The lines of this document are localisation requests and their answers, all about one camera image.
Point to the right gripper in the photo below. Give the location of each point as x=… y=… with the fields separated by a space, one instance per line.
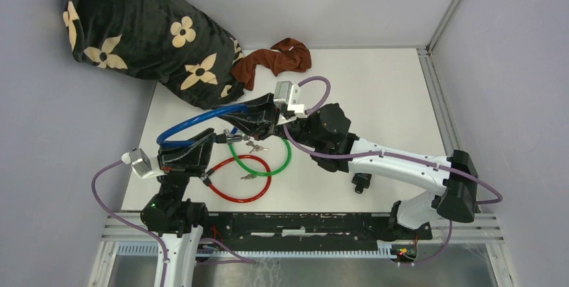
x=260 y=125

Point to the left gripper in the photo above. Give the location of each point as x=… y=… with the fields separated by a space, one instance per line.
x=189 y=159

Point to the blue cable lock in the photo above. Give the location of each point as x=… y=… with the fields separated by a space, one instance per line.
x=162 y=139

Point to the red cable lock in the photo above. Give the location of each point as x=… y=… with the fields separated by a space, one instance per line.
x=262 y=190

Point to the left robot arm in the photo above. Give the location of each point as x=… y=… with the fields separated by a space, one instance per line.
x=177 y=221

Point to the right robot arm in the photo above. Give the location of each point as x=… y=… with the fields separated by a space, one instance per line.
x=449 y=182

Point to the green lock loose keys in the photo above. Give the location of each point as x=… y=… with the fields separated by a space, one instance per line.
x=255 y=147

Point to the loose silver key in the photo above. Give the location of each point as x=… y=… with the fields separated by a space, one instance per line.
x=248 y=177

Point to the brown towel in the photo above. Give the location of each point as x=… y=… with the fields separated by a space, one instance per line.
x=288 y=54

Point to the black padlock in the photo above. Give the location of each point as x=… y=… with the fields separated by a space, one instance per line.
x=361 y=181

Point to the black floral plush blanket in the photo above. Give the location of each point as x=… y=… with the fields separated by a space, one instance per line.
x=167 y=41

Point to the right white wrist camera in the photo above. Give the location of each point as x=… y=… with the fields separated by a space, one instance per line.
x=287 y=100

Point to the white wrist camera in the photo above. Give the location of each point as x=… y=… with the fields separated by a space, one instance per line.
x=287 y=100
x=142 y=166

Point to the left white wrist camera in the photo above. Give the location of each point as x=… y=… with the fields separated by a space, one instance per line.
x=142 y=166

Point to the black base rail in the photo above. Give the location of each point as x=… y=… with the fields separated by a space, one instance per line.
x=308 y=231

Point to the white cable duct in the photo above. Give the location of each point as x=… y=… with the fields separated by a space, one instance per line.
x=153 y=249

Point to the aluminium frame rail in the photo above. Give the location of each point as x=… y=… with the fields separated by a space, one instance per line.
x=461 y=235

